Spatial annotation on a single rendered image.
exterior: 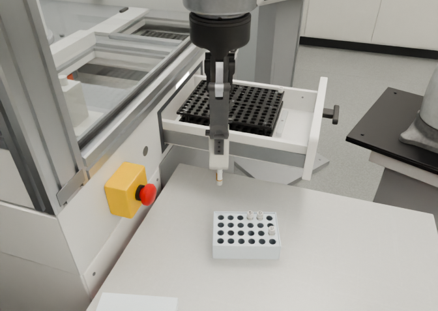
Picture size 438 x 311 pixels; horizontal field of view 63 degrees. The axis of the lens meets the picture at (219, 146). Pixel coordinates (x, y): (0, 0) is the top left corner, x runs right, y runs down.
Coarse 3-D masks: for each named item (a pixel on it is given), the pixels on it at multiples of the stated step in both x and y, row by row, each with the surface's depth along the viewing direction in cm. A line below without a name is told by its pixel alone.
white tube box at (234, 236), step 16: (224, 224) 68; (240, 224) 69; (256, 224) 68; (272, 224) 69; (224, 240) 65; (240, 240) 66; (256, 240) 65; (272, 240) 66; (224, 256) 66; (240, 256) 66; (256, 256) 66; (272, 256) 66
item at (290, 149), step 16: (192, 80) 98; (176, 96) 89; (288, 96) 94; (304, 96) 92; (176, 112) 91; (288, 112) 94; (304, 112) 94; (176, 128) 80; (192, 128) 78; (208, 128) 77; (288, 128) 88; (304, 128) 88; (176, 144) 82; (192, 144) 81; (208, 144) 79; (240, 144) 77; (256, 144) 76; (272, 144) 74; (288, 144) 73; (304, 144) 73; (272, 160) 76; (288, 160) 75; (304, 160) 74
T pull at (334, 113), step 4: (324, 108) 81; (336, 108) 81; (324, 112) 80; (328, 112) 80; (332, 112) 80; (336, 112) 79; (324, 116) 80; (328, 116) 79; (332, 116) 79; (336, 116) 78; (332, 120) 77; (336, 120) 77; (332, 124) 78; (336, 124) 77
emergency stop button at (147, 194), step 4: (148, 184) 63; (152, 184) 64; (144, 188) 62; (148, 188) 62; (152, 188) 63; (140, 192) 63; (144, 192) 62; (148, 192) 62; (152, 192) 63; (140, 196) 63; (144, 196) 62; (148, 196) 62; (152, 196) 63; (144, 200) 62; (148, 200) 62; (152, 200) 63; (144, 204) 63; (148, 204) 63
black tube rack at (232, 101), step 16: (192, 96) 88; (208, 96) 88; (240, 96) 88; (256, 96) 88; (272, 96) 89; (192, 112) 82; (208, 112) 82; (240, 112) 82; (256, 112) 82; (240, 128) 81; (256, 128) 81; (272, 128) 81
